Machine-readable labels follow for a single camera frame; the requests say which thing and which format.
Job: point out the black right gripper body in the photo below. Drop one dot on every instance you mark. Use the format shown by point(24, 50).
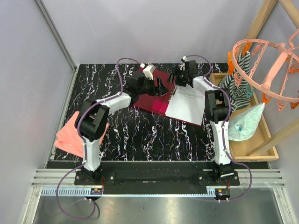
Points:
point(181, 78)

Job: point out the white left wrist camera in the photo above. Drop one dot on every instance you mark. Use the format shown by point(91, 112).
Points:
point(148, 70)

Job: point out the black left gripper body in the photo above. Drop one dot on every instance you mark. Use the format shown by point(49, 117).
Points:
point(148, 87)

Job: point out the pink round clip hanger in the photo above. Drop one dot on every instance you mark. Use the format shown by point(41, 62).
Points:
point(286, 55)

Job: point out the light teal cloth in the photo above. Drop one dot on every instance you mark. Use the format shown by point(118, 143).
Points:
point(243, 126)

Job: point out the aluminium frame rail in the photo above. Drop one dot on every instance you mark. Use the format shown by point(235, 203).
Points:
point(34, 194)

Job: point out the pink folded cloth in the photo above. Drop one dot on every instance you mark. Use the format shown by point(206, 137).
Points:
point(68, 139)

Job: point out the wooden rack frame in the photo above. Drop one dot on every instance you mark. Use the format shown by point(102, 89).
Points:
point(275, 21)

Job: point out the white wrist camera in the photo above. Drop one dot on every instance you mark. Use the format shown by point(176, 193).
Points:
point(148, 70)
point(182, 64)

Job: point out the white paper sheet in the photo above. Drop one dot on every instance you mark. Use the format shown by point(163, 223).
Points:
point(187, 105)

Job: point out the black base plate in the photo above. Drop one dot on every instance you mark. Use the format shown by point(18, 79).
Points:
point(158, 178)

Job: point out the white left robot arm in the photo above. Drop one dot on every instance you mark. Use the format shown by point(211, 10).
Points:
point(93, 116)

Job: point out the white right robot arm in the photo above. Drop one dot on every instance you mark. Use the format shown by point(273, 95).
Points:
point(217, 111)

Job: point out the red plastic folder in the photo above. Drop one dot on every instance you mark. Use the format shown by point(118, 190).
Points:
point(156, 104)

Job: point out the striped sock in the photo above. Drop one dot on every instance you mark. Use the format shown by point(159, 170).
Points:
point(238, 94)

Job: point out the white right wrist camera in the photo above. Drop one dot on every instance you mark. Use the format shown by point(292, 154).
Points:
point(182, 64)

